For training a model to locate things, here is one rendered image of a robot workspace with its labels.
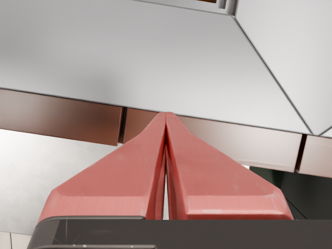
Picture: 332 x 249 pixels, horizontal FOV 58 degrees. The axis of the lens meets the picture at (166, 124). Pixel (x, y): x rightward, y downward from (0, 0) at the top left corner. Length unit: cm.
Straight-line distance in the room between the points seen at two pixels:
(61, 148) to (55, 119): 17
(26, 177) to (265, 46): 39
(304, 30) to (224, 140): 12
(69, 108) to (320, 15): 24
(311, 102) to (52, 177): 37
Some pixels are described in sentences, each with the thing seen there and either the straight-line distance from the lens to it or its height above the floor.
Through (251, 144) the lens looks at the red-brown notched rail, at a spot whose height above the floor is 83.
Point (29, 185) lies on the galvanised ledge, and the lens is 51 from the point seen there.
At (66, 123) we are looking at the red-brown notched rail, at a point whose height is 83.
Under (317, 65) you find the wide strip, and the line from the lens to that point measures 29.
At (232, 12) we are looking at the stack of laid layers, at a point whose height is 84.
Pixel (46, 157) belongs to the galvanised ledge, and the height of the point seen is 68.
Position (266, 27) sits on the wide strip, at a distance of 28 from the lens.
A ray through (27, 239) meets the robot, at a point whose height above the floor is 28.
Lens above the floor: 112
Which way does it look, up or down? 81 degrees down
